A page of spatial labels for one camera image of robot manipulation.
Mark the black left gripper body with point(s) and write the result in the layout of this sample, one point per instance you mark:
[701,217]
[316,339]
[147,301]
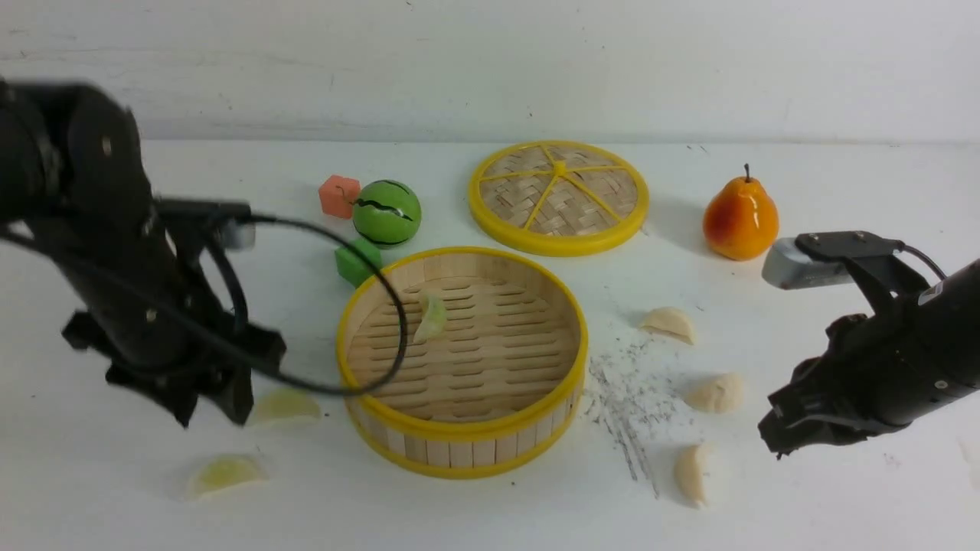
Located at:
[156,319]

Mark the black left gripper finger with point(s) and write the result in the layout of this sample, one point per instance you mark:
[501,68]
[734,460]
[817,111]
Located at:
[180,402]
[233,394]

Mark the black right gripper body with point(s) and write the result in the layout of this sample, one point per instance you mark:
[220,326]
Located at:
[823,403]

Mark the green dumpling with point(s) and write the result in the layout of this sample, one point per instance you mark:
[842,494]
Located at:
[284,405]
[222,473]
[433,318]

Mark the white dumpling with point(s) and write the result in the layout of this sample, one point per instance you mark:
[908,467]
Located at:
[690,472]
[723,394]
[671,322]

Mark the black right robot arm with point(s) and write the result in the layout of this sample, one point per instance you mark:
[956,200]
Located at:
[880,373]

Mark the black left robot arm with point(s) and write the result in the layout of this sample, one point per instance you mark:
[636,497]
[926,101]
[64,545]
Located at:
[72,172]

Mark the bamboo steamer tray yellow rim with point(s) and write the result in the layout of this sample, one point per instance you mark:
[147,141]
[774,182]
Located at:
[499,385]

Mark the woven bamboo steamer lid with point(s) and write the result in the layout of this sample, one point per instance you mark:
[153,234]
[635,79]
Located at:
[558,198]

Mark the green foam cube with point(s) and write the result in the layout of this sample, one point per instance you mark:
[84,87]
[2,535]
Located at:
[349,265]

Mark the orange toy pear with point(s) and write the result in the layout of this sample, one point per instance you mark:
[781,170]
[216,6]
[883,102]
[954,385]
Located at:
[741,222]

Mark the orange foam cube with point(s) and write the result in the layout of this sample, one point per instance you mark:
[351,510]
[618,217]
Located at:
[337,195]

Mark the green toy watermelon ball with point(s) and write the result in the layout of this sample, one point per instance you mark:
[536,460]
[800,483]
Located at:
[387,213]

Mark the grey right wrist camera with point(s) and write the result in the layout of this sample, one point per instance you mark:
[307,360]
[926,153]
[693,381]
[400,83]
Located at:
[826,259]

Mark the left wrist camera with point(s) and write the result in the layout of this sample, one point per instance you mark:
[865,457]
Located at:
[198,225]

